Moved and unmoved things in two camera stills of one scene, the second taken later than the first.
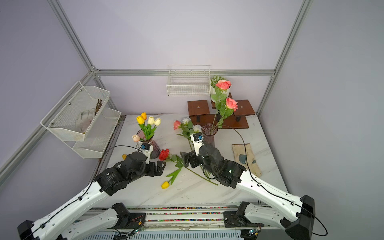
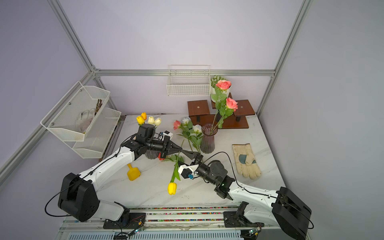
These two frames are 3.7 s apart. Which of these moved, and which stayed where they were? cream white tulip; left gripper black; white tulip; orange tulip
Moved: left gripper black
Stayed: cream white tulip; white tulip; orange tulip
